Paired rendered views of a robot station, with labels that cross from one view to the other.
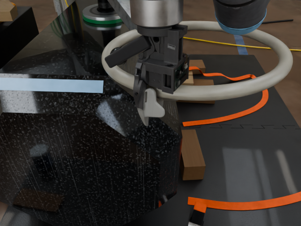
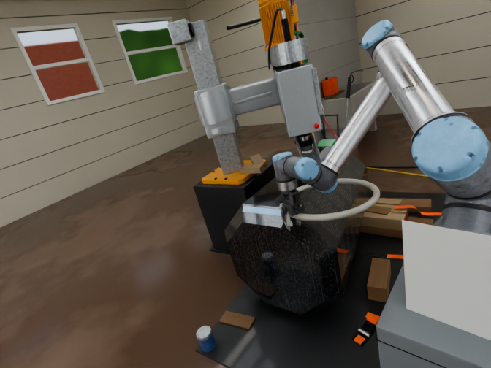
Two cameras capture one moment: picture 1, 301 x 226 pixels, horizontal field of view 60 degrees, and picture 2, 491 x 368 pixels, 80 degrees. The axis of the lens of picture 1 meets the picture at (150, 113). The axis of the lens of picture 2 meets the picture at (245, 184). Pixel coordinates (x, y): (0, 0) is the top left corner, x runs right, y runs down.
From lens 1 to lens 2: 0.96 m
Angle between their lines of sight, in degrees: 36
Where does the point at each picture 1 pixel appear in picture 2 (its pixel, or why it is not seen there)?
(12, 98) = (247, 215)
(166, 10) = (286, 185)
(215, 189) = not seen: hidden behind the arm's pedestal
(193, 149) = (381, 274)
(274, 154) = not seen: hidden behind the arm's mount
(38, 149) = (256, 244)
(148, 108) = (288, 222)
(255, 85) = (332, 215)
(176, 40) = (291, 196)
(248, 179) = not seen: hidden behind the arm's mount
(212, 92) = (311, 217)
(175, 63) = (293, 204)
